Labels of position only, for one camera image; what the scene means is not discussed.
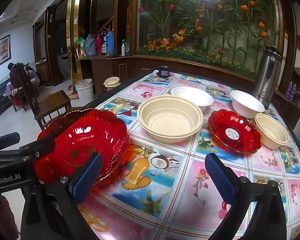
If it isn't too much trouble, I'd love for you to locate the white plastic bucket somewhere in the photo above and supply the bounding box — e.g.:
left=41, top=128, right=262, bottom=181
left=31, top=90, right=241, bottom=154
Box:
left=75, top=79, right=94, bottom=102

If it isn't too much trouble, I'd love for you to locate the framed wall picture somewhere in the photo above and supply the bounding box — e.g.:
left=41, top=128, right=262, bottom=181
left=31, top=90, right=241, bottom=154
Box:
left=0, top=34, right=12, bottom=72

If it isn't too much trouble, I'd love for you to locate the black thermos flask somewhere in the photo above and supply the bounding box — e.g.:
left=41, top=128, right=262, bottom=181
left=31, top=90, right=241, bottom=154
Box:
left=101, top=30, right=108, bottom=55

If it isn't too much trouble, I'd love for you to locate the small red plate with sticker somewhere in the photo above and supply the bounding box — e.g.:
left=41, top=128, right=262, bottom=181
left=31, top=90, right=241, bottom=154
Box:
left=208, top=109, right=262, bottom=154

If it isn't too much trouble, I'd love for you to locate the grey-blue thermos flask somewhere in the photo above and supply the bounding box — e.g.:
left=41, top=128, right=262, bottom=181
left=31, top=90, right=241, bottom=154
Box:
left=82, top=34, right=97, bottom=57

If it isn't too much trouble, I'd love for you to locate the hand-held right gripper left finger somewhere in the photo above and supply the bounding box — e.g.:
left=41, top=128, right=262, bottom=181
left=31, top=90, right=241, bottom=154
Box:
left=20, top=152, right=103, bottom=240

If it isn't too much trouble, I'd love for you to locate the shallow white bowl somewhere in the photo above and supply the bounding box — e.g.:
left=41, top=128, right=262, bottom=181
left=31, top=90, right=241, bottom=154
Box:
left=170, top=86, right=214, bottom=113

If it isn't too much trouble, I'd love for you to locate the stainless steel thermos jug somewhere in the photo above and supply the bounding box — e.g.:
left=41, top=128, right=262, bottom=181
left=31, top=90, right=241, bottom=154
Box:
left=252, top=45, right=282, bottom=110

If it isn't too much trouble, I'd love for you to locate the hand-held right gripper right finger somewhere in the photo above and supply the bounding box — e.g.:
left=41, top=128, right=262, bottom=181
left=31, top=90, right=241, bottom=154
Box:
left=204, top=152, right=288, bottom=240

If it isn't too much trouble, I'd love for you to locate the small black device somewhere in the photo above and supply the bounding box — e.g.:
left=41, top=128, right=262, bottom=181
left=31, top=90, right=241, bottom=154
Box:
left=157, top=65, right=171, bottom=78

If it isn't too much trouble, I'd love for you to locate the printed floral tablecloth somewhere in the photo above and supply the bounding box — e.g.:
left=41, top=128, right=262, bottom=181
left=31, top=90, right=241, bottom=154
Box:
left=76, top=70, right=300, bottom=240

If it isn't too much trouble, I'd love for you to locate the small cream plastic bowl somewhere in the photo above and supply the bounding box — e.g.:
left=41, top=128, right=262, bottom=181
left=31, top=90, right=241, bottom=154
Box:
left=254, top=113, right=289, bottom=150

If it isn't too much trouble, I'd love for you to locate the wicker basket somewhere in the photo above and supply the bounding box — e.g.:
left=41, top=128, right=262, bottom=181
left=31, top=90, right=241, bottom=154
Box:
left=37, top=64, right=49, bottom=83

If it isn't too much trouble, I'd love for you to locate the deep white bowl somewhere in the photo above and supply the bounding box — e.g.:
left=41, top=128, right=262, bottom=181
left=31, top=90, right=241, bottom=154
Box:
left=230, top=90, right=265, bottom=119

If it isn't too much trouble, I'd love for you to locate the person's left forearm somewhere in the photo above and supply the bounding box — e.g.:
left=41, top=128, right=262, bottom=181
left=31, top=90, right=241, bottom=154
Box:
left=0, top=195, right=19, bottom=240

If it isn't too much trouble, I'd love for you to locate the stack of cream bowls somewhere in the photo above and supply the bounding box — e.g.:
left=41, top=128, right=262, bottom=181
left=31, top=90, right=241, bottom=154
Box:
left=104, top=77, right=120, bottom=88

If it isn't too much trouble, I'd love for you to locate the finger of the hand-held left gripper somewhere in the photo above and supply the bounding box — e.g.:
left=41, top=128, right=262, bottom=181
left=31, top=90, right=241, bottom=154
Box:
left=17, top=130, right=66, bottom=161

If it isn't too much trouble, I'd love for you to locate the wooden chair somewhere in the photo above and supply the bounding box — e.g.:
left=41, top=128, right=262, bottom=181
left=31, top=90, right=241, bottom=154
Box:
left=14, top=64, right=83, bottom=130

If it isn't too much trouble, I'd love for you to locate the black sofa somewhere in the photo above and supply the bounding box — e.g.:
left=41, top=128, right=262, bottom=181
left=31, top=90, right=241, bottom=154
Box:
left=0, top=81, right=13, bottom=125

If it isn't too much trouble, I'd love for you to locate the artificial flower display case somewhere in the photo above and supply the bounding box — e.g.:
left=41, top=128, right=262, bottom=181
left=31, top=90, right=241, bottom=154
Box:
left=136, top=0, right=280, bottom=79

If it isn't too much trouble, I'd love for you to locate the large cream plastic bowl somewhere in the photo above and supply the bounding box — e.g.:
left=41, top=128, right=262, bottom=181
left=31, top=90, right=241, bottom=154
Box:
left=137, top=95, right=204, bottom=143

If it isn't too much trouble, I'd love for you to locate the large red plastic plate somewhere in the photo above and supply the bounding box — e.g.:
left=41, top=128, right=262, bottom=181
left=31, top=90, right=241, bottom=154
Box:
left=34, top=109, right=130, bottom=188

